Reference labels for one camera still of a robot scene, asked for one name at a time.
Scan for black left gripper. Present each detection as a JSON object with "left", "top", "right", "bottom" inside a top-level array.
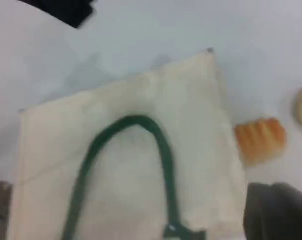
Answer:
[{"left": 37, "top": 0, "right": 94, "bottom": 30}]

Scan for white canvas bag green handles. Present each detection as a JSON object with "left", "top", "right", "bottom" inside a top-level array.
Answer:
[{"left": 7, "top": 48, "right": 249, "bottom": 240}]

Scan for striped bread roll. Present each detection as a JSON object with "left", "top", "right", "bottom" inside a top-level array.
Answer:
[{"left": 234, "top": 117, "right": 288, "bottom": 167}]

